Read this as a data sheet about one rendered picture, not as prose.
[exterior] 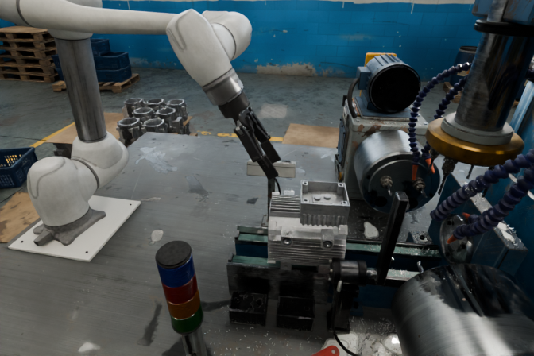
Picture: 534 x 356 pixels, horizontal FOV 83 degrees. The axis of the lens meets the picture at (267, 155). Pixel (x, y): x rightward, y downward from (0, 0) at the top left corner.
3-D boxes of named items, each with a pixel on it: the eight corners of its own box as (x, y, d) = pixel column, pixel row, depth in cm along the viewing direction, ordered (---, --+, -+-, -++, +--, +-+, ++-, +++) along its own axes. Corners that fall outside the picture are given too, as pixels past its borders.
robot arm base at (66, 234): (21, 240, 108) (14, 229, 106) (75, 204, 126) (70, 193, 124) (56, 254, 103) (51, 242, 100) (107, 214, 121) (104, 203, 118)
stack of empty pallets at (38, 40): (86, 71, 638) (72, 26, 594) (53, 83, 564) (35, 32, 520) (35, 69, 658) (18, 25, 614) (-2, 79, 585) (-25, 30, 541)
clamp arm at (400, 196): (384, 276, 73) (408, 191, 61) (386, 286, 71) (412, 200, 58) (369, 274, 74) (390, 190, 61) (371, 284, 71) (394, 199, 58)
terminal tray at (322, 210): (341, 203, 86) (344, 182, 82) (346, 229, 76) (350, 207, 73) (299, 200, 87) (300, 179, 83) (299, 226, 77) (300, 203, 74)
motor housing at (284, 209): (334, 232, 97) (341, 183, 87) (341, 282, 80) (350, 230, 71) (272, 228, 98) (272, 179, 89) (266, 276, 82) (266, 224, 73)
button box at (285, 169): (295, 174, 111) (296, 160, 110) (295, 178, 104) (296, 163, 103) (249, 172, 112) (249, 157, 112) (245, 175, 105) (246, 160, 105)
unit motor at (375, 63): (384, 135, 153) (403, 48, 132) (402, 169, 125) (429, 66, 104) (333, 133, 156) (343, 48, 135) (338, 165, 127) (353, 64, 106)
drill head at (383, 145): (403, 168, 132) (417, 114, 119) (433, 226, 100) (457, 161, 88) (345, 164, 134) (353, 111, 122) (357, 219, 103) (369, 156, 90)
